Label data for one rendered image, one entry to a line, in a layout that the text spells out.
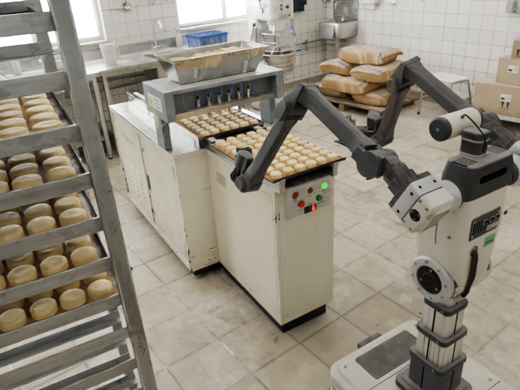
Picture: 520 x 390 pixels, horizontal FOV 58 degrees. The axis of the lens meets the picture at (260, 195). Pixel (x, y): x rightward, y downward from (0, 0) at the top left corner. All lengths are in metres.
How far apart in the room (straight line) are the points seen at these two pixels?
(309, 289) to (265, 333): 0.34
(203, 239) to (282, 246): 0.75
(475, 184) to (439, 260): 0.28
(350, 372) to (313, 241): 0.64
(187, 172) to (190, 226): 0.34
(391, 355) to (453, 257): 0.73
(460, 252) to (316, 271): 1.06
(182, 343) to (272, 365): 0.50
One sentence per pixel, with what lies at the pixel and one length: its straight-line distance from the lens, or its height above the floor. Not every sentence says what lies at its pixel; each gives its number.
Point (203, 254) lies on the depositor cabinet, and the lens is 2.86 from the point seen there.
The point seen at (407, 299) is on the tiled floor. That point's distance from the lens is 2.80.
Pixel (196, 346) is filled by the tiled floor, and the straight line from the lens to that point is 2.54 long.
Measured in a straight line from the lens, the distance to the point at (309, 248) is 2.30.
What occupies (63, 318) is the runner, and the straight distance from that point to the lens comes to 1.02.
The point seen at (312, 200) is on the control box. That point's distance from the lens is 2.13.
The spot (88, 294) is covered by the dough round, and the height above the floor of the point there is 1.14.
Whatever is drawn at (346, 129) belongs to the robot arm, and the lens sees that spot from 1.43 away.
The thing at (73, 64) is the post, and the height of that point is 1.62.
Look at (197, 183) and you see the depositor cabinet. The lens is 2.64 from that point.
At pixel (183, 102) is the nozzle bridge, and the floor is 1.09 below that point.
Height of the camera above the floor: 1.75
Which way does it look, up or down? 27 degrees down
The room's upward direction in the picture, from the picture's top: 4 degrees counter-clockwise
